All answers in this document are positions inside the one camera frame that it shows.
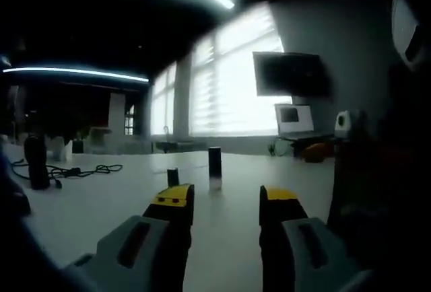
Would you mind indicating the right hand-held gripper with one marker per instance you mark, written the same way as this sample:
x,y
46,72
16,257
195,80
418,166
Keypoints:
x,y
350,122

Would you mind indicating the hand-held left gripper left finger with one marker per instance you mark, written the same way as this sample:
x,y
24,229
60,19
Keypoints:
x,y
144,238

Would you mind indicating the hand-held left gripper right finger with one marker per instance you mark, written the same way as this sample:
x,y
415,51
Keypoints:
x,y
303,248

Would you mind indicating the small dark cosmetic bottle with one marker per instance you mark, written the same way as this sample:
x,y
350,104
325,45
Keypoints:
x,y
172,181

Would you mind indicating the tall dark cosmetic bottle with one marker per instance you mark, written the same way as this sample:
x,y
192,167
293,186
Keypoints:
x,y
215,176

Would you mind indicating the orange object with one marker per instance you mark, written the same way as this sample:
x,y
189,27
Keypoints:
x,y
318,153

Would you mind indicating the white table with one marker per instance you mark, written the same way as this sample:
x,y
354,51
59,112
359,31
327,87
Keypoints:
x,y
101,221

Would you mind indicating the open laptop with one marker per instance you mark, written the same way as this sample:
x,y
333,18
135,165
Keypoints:
x,y
296,118

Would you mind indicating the sink faucet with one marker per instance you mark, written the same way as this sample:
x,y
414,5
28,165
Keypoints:
x,y
165,134

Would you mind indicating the white worn chest device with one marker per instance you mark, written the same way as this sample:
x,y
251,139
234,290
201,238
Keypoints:
x,y
404,26

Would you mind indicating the window with blinds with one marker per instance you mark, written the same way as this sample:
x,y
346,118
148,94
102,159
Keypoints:
x,y
235,86

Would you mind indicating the potted green plant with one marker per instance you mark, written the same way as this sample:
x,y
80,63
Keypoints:
x,y
63,149

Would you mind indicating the black desk fan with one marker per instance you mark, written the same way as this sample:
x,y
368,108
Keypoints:
x,y
37,164

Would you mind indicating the black wall monitor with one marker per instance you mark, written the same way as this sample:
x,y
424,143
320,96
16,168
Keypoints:
x,y
291,73

